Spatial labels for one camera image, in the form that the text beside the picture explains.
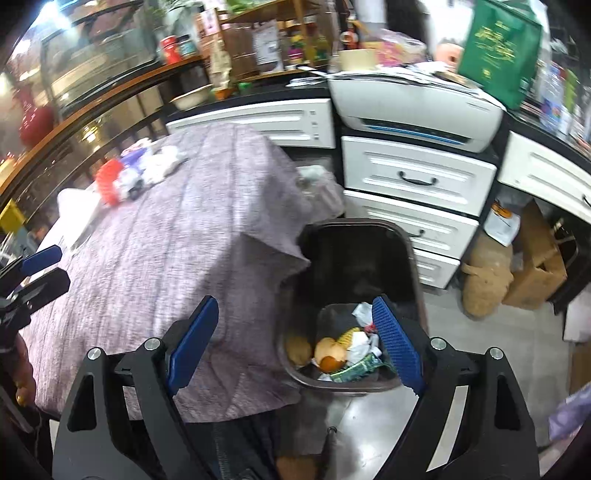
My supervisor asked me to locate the red white plastic bag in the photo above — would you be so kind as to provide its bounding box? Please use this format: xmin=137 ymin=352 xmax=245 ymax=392
xmin=121 ymin=137 xmax=152 ymax=156

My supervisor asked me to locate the left hand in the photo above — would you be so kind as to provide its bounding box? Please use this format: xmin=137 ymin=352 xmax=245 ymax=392
xmin=12 ymin=334 xmax=36 ymax=407

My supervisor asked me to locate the white tissue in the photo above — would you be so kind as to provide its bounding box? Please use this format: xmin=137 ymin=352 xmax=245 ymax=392
xmin=139 ymin=146 xmax=188 ymax=186

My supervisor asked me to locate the wooden shelf rack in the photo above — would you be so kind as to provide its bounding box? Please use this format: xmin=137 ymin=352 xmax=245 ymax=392
xmin=215 ymin=0 xmax=339 ymax=83

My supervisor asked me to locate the white drawer cabinet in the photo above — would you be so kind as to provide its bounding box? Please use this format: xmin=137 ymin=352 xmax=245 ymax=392
xmin=342 ymin=136 xmax=497 ymax=289

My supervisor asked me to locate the wooden railing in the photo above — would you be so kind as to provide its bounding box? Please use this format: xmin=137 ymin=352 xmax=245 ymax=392
xmin=1 ymin=55 xmax=205 ymax=221

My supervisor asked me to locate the cardboard box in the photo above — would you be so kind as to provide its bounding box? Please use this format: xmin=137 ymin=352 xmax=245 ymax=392
xmin=503 ymin=200 xmax=567 ymax=310

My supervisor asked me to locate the brown paper sack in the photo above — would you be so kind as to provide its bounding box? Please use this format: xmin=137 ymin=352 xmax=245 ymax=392
xmin=461 ymin=232 xmax=514 ymax=319

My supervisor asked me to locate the cream bowl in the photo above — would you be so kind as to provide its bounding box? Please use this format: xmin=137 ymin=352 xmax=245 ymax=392
xmin=170 ymin=84 xmax=212 ymax=111

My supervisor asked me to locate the clear plastic wrap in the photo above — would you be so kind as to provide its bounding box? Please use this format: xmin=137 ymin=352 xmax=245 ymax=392
xmin=113 ymin=168 xmax=144 ymax=201

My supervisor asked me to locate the white drawer right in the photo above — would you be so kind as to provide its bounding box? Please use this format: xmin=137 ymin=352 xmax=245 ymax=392
xmin=498 ymin=132 xmax=591 ymax=223

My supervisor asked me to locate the red vase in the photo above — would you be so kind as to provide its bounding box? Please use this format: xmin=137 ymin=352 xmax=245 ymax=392
xmin=15 ymin=86 xmax=54 ymax=150

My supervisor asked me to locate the white printer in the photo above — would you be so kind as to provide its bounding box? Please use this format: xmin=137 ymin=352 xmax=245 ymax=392
xmin=328 ymin=67 xmax=505 ymax=153

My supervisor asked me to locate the orange mandarin peel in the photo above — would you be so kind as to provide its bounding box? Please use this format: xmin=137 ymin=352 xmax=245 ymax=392
xmin=315 ymin=337 xmax=348 ymax=374

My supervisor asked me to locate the purple plastic package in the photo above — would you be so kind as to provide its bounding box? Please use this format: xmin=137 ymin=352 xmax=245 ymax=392
xmin=120 ymin=147 xmax=148 ymax=174

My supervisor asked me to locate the purple grey tablecloth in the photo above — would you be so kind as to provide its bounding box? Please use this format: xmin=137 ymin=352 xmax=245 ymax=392
xmin=23 ymin=123 xmax=345 ymax=423

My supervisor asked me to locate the white face mask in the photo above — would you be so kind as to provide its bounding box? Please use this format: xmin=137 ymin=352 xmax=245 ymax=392
xmin=57 ymin=188 xmax=101 ymax=240

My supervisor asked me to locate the roll of tape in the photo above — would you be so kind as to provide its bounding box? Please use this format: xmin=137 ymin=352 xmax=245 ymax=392
xmin=339 ymin=49 xmax=378 ymax=72

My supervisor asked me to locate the green tote bag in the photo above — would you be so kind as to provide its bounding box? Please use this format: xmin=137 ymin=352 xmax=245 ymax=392
xmin=458 ymin=0 xmax=542 ymax=110

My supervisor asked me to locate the red canister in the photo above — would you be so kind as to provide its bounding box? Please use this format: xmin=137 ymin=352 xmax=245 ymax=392
xmin=159 ymin=35 xmax=182 ymax=65

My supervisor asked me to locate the dark brown trash bin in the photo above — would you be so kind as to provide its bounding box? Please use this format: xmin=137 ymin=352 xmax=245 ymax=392
xmin=276 ymin=218 xmax=427 ymax=395

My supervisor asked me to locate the white long drawer left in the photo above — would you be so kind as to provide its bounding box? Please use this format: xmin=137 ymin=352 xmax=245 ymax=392
xmin=166 ymin=98 xmax=335 ymax=149

